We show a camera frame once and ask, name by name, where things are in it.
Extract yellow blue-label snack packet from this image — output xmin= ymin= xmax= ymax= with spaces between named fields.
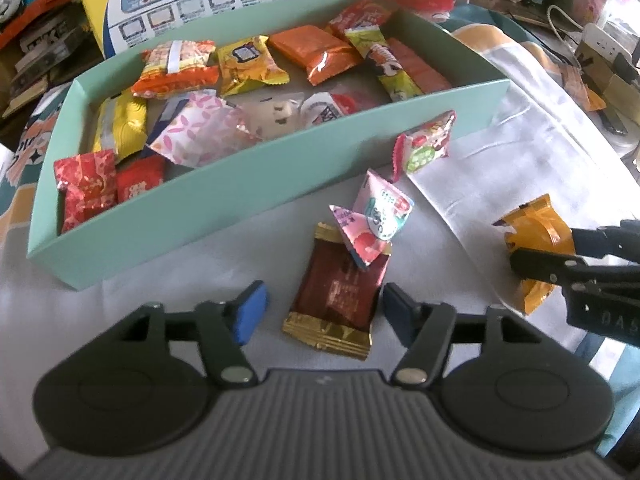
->
xmin=216 ymin=35 xmax=290 ymax=97

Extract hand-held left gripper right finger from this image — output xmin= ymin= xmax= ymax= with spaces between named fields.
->
xmin=382 ymin=282 xmax=540 ymax=388

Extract orange-red snack pouch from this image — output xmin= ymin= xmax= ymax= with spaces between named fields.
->
xmin=387 ymin=37 xmax=453 ymax=93

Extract pink green small packet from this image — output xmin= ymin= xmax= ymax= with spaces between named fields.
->
xmin=392 ymin=110 xmax=457 ymax=181

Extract red gold-print snack packet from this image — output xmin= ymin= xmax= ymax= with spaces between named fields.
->
xmin=115 ymin=155 xmax=168 ymax=205

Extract pink red triangular candy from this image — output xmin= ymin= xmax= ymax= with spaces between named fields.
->
xmin=329 ymin=204 xmax=393 ymax=271

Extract brown gold-edged snack packet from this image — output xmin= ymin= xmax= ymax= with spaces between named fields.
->
xmin=282 ymin=222 xmax=391 ymax=361

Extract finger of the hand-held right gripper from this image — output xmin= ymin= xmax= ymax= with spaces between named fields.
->
xmin=510 ymin=247 xmax=591 ymax=286
xmin=570 ymin=219 xmax=640 ymax=266

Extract red patterned snack packet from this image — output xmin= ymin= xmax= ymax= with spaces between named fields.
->
xmin=54 ymin=149 xmax=118 ymax=235

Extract plain orange snack packet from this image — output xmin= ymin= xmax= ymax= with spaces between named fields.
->
xmin=269 ymin=25 xmax=363 ymax=86

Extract orange wrapper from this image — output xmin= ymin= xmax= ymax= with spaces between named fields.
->
xmin=560 ymin=62 xmax=606 ymax=111

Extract white red-print snack packet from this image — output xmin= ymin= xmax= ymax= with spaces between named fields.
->
xmin=299 ymin=91 xmax=351 ymax=128

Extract yellow toy tablet box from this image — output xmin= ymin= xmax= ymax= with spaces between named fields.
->
xmin=70 ymin=0 xmax=321 ymax=58

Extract pink flower-patterned packet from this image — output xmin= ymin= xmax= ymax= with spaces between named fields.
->
xmin=147 ymin=89 xmax=261 ymax=168

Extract pink green-print triangular candy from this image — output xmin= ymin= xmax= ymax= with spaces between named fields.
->
xmin=352 ymin=169 xmax=416 ymax=241

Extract yellow silver-striped snack packet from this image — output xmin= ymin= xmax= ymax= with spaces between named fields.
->
xmin=92 ymin=92 xmax=148 ymax=158

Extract orange white cracker packet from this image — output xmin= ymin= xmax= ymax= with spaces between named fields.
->
xmin=131 ymin=40 xmax=221 ymax=100

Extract stack of books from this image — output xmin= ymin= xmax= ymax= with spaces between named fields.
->
xmin=0 ymin=10 xmax=106 ymax=116

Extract white power strip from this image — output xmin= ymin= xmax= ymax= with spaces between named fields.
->
xmin=582 ymin=24 xmax=631 ymax=61

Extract clear packet with white cake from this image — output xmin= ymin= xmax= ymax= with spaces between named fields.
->
xmin=235 ymin=92 xmax=306 ymax=141

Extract teal cardboard box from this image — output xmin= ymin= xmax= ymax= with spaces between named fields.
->
xmin=26 ymin=0 xmax=512 ymax=291

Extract orange-yellow snack packet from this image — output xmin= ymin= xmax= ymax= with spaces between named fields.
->
xmin=492 ymin=194 xmax=576 ymax=316

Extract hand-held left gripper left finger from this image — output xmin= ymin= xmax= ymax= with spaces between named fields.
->
xmin=114 ymin=280 xmax=271 ymax=388

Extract red rainbow candy bag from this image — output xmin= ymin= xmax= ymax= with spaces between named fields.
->
xmin=327 ymin=0 xmax=396 ymax=41

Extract green cartoon snack packet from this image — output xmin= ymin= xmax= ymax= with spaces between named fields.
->
xmin=345 ymin=27 xmax=423 ymax=103

